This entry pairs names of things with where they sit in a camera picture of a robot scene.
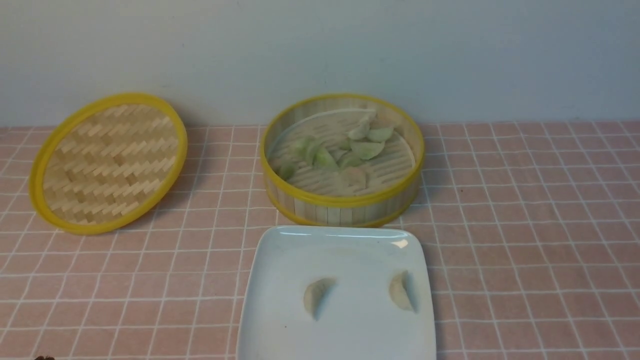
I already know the bamboo steamer basket yellow rim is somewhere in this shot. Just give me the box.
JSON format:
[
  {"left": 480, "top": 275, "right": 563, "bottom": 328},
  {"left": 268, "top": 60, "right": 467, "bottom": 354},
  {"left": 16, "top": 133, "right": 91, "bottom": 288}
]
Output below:
[{"left": 259, "top": 93, "right": 426, "bottom": 227}]

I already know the green dumpling far left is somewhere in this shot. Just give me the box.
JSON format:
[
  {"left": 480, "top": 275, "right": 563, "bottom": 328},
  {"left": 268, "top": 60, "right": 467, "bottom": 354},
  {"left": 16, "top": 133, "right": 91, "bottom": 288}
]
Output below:
[{"left": 276, "top": 161, "right": 298, "bottom": 182}]

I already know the white square plate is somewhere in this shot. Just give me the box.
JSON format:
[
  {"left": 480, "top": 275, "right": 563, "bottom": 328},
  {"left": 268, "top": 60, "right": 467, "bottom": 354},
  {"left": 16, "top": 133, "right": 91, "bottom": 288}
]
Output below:
[{"left": 236, "top": 226, "right": 437, "bottom": 360}]

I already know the pale dumpling top steamer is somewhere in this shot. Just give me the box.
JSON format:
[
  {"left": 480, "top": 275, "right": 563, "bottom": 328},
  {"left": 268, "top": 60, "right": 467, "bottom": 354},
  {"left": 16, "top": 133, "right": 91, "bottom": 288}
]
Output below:
[{"left": 346, "top": 112, "right": 377, "bottom": 141}]

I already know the woven bamboo steamer lid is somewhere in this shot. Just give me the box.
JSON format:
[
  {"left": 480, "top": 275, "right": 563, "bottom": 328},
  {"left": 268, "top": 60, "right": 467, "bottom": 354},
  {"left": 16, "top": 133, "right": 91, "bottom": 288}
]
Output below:
[{"left": 29, "top": 93, "right": 188, "bottom": 236}]

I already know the green dumpling centre steamer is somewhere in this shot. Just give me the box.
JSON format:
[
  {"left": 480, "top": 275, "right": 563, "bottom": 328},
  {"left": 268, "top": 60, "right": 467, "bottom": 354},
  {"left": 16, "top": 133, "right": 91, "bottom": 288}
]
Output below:
[{"left": 313, "top": 146, "right": 339, "bottom": 171}]

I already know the pale steamed dumpling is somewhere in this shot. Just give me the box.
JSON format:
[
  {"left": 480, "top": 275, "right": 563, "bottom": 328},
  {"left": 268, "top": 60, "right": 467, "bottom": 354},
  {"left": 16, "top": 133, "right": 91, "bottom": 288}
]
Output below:
[
  {"left": 302, "top": 276, "right": 337, "bottom": 321},
  {"left": 388, "top": 269, "right": 416, "bottom": 313}
]

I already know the pale dumpling steamer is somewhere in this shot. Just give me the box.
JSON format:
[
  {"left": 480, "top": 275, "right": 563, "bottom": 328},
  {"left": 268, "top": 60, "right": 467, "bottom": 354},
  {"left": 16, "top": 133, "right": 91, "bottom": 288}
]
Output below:
[
  {"left": 339, "top": 166, "right": 368, "bottom": 190},
  {"left": 346, "top": 112, "right": 377, "bottom": 141}
]

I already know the pale dumpling front steamer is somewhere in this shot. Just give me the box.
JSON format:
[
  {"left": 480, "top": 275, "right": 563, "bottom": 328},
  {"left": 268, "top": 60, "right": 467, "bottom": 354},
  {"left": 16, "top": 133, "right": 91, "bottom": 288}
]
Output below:
[{"left": 339, "top": 166, "right": 368, "bottom": 190}]

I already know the green dumpling in steamer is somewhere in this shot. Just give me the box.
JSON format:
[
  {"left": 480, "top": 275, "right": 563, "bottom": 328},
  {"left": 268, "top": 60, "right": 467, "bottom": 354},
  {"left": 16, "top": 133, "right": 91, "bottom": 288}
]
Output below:
[{"left": 349, "top": 140, "right": 386, "bottom": 161}]

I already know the pink grid tablecloth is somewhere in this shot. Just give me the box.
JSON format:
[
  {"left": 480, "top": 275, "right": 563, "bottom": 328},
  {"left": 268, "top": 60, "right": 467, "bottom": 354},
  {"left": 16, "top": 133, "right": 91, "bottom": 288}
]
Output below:
[{"left": 0, "top": 121, "right": 640, "bottom": 360}]

